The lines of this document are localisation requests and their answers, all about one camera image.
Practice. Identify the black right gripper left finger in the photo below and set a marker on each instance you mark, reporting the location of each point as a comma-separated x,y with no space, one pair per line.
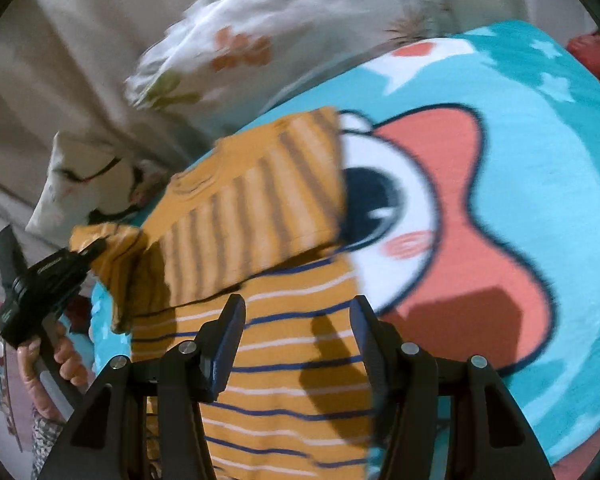
106,436

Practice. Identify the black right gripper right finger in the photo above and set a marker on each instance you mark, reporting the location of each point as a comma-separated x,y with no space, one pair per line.
489,436

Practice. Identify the orange striped child shirt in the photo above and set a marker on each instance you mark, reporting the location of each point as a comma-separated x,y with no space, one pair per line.
261,217

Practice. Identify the patterned grey sleeve forearm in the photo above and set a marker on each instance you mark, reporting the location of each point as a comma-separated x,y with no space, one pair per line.
45,433

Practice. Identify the person's left hand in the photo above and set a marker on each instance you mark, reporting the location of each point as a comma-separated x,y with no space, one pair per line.
31,367

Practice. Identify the beige bed sheet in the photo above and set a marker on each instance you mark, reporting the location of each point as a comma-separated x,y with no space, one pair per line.
63,67

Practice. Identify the white floral pillow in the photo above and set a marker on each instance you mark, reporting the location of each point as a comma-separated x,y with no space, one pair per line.
227,61

